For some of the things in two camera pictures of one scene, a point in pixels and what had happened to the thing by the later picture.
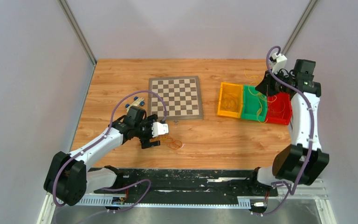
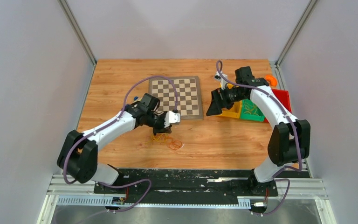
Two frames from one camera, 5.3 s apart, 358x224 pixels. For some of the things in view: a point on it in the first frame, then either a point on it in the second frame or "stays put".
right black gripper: [265, 87] to [218, 102]
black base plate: [189, 183] stays put
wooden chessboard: [182, 95] stays put
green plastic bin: [254, 104] stays put
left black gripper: [145, 142] to [161, 129]
